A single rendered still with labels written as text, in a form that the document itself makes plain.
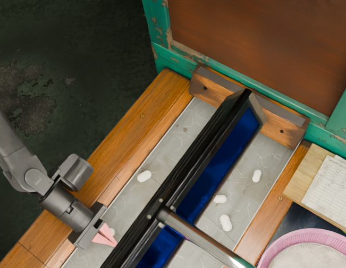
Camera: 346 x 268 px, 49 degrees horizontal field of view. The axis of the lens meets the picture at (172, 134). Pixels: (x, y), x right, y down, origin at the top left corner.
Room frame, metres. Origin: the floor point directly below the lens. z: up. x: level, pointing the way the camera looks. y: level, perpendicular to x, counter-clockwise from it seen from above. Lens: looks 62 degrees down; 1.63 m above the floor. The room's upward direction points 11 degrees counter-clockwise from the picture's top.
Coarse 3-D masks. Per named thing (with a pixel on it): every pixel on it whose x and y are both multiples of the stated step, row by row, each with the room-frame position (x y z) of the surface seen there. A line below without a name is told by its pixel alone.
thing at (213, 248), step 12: (156, 204) 0.17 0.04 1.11; (156, 216) 0.15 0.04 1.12; (168, 216) 0.14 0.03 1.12; (180, 216) 0.14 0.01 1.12; (180, 228) 0.12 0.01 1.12; (192, 228) 0.12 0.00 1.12; (192, 240) 0.11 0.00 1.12; (204, 240) 0.10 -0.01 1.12; (216, 240) 0.10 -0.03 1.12; (204, 252) 0.09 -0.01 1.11; (216, 252) 0.09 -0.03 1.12; (228, 252) 0.08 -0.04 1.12; (228, 264) 0.07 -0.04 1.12; (240, 264) 0.07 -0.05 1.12
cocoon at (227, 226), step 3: (222, 216) 0.22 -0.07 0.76; (225, 216) 0.22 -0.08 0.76; (228, 216) 0.22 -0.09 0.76; (222, 219) 0.21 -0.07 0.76; (225, 219) 0.21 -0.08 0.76; (228, 219) 0.21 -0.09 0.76; (222, 222) 0.21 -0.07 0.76; (225, 222) 0.21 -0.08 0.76; (228, 222) 0.20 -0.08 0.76; (222, 225) 0.20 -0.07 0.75; (225, 225) 0.20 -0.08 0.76; (228, 225) 0.20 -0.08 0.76; (231, 225) 0.20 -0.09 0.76; (225, 228) 0.19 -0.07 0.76; (228, 228) 0.19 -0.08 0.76; (231, 228) 0.19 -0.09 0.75
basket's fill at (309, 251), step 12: (288, 252) 0.12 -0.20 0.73; (300, 252) 0.12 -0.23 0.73; (312, 252) 0.11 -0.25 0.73; (324, 252) 0.11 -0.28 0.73; (336, 252) 0.10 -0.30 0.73; (276, 264) 0.10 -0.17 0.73; (288, 264) 0.10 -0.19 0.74; (300, 264) 0.09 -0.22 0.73; (312, 264) 0.09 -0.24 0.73; (324, 264) 0.08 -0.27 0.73; (336, 264) 0.08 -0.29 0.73
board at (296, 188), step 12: (312, 144) 0.34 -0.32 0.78; (312, 156) 0.31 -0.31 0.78; (324, 156) 0.31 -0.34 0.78; (300, 168) 0.29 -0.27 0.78; (312, 168) 0.29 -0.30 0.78; (300, 180) 0.26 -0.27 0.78; (312, 180) 0.26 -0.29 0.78; (288, 192) 0.24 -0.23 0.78; (300, 192) 0.23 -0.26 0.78; (300, 204) 0.21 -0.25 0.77; (324, 216) 0.17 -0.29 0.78
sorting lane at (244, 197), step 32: (192, 128) 0.47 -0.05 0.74; (160, 160) 0.40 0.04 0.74; (256, 160) 0.35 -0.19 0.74; (288, 160) 0.33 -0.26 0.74; (128, 192) 0.33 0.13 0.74; (224, 192) 0.28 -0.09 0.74; (256, 192) 0.27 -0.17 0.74; (128, 224) 0.25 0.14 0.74; (96, 256) 0.19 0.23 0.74; (192, 256) 0.15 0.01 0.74
